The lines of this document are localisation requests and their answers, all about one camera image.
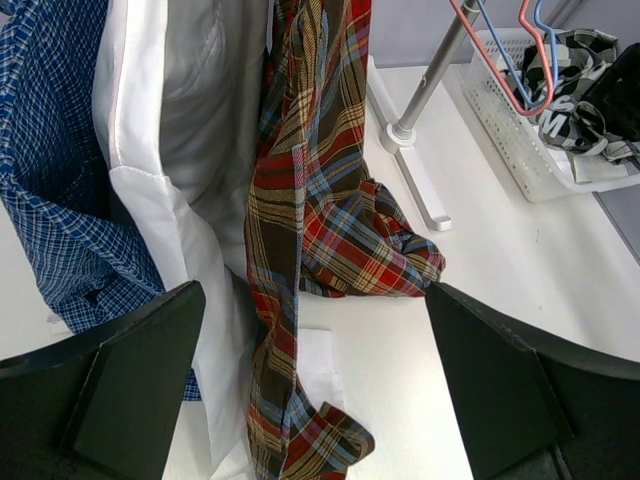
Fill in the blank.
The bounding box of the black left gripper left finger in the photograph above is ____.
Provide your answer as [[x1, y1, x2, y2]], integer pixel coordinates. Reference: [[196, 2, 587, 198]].
[[1, 281, 206, 479]]

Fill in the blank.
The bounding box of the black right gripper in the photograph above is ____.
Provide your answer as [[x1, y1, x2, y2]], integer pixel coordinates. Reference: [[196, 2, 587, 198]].
[[584, 42, 639, 150]]

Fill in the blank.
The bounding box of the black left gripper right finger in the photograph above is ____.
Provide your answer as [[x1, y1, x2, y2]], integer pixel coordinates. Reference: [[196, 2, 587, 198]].
[[425, 283, 639, 479]]

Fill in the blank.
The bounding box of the black white checked shirt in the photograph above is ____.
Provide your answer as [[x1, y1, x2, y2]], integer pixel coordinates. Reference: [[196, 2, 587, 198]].
[[530, 29, 639, 165]]

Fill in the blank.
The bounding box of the blue plastic hanger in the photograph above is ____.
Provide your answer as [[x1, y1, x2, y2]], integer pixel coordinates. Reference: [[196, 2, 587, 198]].
[[497, 1, 559, 103]]

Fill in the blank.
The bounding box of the pink hanger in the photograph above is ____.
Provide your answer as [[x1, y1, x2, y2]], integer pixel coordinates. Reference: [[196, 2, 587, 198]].
[[449, 1, 559, 117]]

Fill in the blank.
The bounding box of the blue checked shirt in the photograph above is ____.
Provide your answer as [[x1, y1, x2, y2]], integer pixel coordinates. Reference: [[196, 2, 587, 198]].
[[0, 0, 201, 404]]

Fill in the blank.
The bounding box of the red brown plaid shirt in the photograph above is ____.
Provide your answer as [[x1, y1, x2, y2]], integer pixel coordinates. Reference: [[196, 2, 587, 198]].
[[245, 1, 445, 479]]

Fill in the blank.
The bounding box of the white hanging shirt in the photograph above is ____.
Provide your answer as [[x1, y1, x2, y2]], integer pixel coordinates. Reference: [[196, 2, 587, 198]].
[[47, 0, 346, 480]]

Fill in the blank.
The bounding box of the white plastic basket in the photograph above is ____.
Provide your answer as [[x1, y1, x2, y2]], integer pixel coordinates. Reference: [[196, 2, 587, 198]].
[[463, 28, 639, 203]]

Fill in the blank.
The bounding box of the metal clothes rack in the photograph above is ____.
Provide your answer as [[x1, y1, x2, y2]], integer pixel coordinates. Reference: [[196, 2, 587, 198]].
[[367, 0, 482, 232]]

